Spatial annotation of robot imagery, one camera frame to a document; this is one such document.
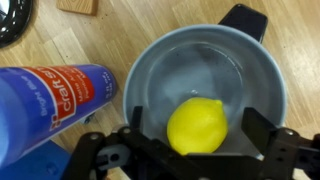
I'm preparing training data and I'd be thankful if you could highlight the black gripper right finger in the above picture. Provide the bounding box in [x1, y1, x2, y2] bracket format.
[240, 107, 280, 156]

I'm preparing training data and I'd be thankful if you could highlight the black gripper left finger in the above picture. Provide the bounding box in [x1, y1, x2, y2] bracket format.
[130, 105, 144, 134]

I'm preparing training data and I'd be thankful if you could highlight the yellow toy lemon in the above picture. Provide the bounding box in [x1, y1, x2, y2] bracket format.
[166, 96, 229, 156]

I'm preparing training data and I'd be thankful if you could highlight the grey toy pot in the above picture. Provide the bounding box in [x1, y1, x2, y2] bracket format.
[122, 3, 288, 161]

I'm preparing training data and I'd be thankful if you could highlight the wooden blue toy workbench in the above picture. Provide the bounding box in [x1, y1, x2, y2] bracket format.
[0, 139, 73, 180]

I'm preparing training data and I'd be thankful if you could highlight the blue craft paint bottle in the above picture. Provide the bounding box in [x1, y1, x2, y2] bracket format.
[0, 64, 118, 169]

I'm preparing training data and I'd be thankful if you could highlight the wooden block with two holes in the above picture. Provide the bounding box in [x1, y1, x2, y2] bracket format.
[55, 0, 99, 16]

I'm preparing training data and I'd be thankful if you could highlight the black round plate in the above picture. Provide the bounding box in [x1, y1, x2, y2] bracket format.
[0, 0, 34, 49]

